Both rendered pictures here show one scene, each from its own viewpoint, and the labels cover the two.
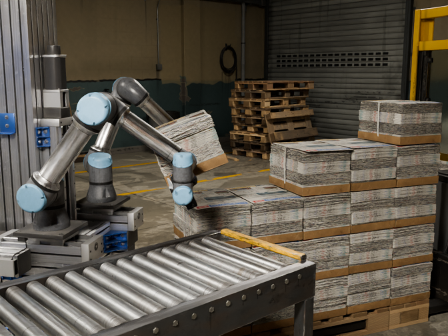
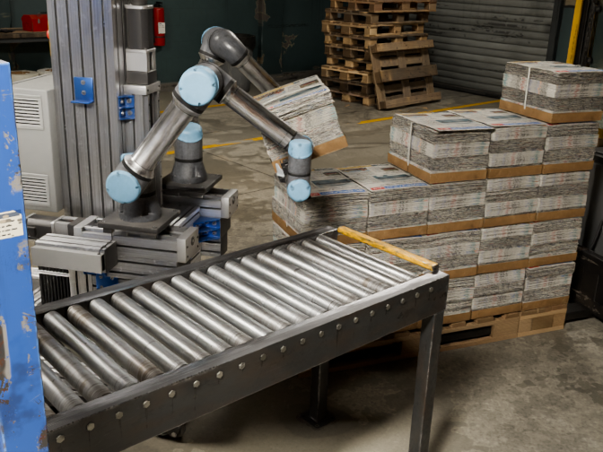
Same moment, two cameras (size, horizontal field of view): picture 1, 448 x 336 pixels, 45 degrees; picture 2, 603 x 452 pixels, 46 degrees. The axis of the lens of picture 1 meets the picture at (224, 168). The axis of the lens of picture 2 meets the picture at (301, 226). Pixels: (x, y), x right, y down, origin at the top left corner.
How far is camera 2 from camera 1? 0.38 m
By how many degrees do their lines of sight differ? 10
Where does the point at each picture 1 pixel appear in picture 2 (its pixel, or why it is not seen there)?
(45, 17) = not seen: outside the picture
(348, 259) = (477, 256)
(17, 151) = (96, 123)
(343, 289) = (467, 291)
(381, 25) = not seen: outside the picture
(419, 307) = (554, 313)
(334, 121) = (459, 56)
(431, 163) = (586, 145)
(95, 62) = not seen: outside the picture
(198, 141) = (313, 120)
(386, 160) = (532, 141)
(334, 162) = (470, 143)
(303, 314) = (431, 329)
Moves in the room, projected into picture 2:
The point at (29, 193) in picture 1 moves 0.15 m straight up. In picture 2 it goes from (121, 181) to (119, 135)
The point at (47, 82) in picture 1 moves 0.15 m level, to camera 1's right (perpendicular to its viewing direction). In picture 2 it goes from (130, 39) to (172, 41)
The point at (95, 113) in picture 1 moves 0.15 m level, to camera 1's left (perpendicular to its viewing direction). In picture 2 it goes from (201, 91) to (152, 90)
